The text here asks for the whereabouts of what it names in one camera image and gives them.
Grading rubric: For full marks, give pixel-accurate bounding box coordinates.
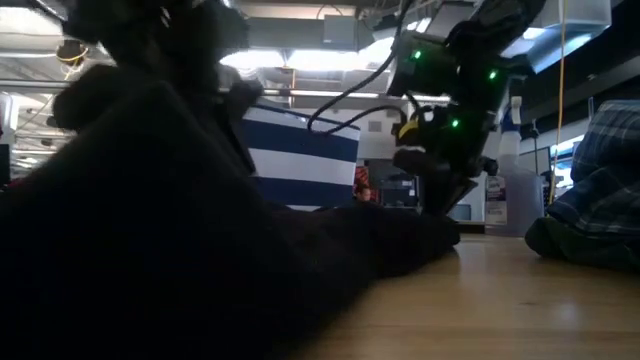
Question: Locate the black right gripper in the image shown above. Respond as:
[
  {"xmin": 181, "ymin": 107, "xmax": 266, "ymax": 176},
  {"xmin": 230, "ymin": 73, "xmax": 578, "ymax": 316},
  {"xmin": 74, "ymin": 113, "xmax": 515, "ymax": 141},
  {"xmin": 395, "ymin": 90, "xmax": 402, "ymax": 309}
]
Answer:
[{"xmin": 393, "ymin": 49, "xmax": 507, "ymax": 217}]

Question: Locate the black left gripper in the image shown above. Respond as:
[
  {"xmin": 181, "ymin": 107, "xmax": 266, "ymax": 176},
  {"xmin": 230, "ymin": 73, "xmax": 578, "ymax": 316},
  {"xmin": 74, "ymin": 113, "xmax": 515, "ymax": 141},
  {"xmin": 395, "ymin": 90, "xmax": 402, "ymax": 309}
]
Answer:
[{"xmin": 62, "ymin": 0, "xmax": 265, "ymax": 176}]

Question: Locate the navy white striped fabric bin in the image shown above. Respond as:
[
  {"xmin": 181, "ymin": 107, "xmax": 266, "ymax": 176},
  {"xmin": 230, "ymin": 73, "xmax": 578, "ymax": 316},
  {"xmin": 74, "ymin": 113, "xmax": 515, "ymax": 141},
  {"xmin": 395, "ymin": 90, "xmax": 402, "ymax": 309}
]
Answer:
[{"xmin": 238, "ymin": 102, "xmax": 362, "ymax": 212}]

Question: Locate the dark green button shirt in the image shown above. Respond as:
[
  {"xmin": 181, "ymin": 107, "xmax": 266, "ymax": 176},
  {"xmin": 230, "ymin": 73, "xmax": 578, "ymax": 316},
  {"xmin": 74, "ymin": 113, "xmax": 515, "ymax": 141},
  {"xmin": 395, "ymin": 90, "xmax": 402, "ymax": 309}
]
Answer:
[{"xmin": 524, "ymin": 215, "xmax": 640, "ymax": 274}]

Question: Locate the black knit garment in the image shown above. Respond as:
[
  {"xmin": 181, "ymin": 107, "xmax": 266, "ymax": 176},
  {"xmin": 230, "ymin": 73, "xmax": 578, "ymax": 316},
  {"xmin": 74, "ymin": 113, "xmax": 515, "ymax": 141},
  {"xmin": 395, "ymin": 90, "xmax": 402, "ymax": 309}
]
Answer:
[{"xmin": 0, "ymin": 63, "xmax": 461, "ymax": 360}]

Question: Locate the blue plaid shirt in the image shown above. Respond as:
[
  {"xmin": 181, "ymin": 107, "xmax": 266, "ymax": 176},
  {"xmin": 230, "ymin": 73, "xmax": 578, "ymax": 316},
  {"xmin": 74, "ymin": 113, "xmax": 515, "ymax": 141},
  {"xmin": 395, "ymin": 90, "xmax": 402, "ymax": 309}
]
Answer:
[{"xmin": 547, "ymin": 99, "xmax": 640, "ymax": 236}]

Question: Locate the dark equipment cabinet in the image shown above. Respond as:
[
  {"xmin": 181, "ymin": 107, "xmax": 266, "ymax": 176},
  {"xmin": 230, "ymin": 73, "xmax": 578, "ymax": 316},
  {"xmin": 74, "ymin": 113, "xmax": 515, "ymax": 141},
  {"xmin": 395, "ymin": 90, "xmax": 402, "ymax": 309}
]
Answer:
[{"xmin": 372, "ymin": 158, "xmax": 426, "ymax": 209}]

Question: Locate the clear spray bottle blue nozzle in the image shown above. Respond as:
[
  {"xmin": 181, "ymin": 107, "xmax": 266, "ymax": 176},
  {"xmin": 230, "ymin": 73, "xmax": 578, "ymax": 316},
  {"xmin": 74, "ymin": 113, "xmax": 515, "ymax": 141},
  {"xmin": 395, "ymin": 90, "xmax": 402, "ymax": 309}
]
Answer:
[{"xmin": 483, "ymin": 95, "xmax": 545, "ymax": 237}]

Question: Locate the LED light bar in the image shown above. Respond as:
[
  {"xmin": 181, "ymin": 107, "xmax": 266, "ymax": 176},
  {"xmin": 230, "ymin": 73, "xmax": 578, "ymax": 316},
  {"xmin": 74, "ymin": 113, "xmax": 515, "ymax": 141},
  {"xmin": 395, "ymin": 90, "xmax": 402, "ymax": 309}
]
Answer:
[{"xmin": 0, "ymin": 78, "xmax": 451, "ymax": 104}]

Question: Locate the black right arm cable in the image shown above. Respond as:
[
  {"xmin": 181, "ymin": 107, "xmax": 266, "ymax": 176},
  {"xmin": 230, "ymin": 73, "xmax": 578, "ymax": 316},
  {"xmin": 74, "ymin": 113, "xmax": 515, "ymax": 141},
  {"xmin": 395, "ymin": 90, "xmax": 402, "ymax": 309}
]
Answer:
[{"xmin": 305, "ymin": 0, "xmax": 416, "ymax": 136}]

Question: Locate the yellow hanging cord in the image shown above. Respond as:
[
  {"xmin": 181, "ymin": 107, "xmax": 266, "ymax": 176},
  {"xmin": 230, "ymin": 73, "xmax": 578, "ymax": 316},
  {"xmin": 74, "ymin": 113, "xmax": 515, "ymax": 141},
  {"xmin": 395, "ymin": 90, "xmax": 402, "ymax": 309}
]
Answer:
[{"xmin": 549, "ymin": 0, "xmax": 569, "ymax": 204}]

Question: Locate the yellow black cable reel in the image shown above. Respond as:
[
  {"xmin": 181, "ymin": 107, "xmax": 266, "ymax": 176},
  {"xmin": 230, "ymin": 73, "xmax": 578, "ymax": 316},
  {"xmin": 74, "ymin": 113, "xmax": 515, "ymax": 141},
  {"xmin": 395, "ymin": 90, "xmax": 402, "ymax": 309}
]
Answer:
[{"xmin": 54, "ymin": 38, "xmax": 91, "ymax": 66}]

